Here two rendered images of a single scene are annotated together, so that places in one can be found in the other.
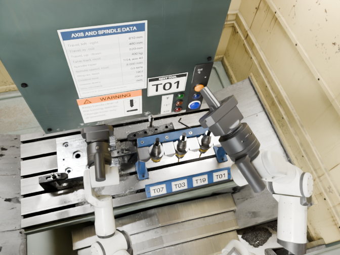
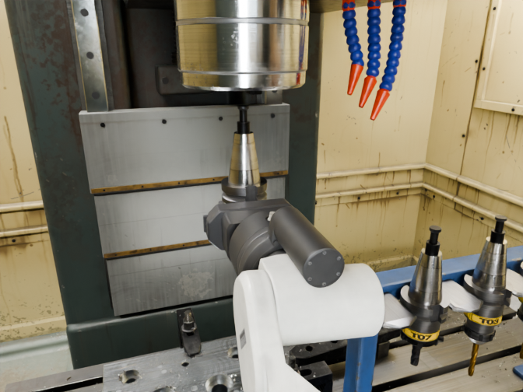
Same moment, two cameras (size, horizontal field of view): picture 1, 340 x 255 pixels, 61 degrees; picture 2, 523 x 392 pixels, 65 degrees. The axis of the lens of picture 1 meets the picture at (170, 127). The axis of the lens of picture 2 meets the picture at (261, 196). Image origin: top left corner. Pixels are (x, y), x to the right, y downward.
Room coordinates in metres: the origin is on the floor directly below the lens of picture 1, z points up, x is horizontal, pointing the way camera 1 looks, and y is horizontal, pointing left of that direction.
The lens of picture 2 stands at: (0.03, 0.24, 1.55)
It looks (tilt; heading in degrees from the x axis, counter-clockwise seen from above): 20 degrees down; 3
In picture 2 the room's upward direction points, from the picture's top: straight up
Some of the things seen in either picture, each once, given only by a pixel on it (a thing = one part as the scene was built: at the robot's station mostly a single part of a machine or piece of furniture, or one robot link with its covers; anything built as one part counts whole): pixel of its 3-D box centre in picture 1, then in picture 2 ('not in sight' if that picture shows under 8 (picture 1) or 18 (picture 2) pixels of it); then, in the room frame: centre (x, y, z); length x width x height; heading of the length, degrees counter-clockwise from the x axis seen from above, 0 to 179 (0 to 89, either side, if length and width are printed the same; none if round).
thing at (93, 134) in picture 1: (98, 142); (262, 237); (0.48, 0.26, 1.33); 0.13 x 0.12 x 0.10; 108
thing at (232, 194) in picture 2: not in sight; (243, 190); (0.57, 0.29, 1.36); 0.06 x 0.06 x 0.03
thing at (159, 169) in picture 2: not in sight; (196, 211); (0.98, 0.46, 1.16); 0.48 x 0.05 x 0.51; 112
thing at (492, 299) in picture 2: (181, 146); (486, 289); (0.57, -0.06, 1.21); 0.06 x 0.06 x 0.03
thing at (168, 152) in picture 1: (169, 149); (455, 296); (0.55, -0.01, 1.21); 0.07 x 0.05 x 0.01; 22
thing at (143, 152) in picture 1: (143, 154); (389, 311); (0.51, 0.09, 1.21); 0.07 x 0.05 x 0.01; 22
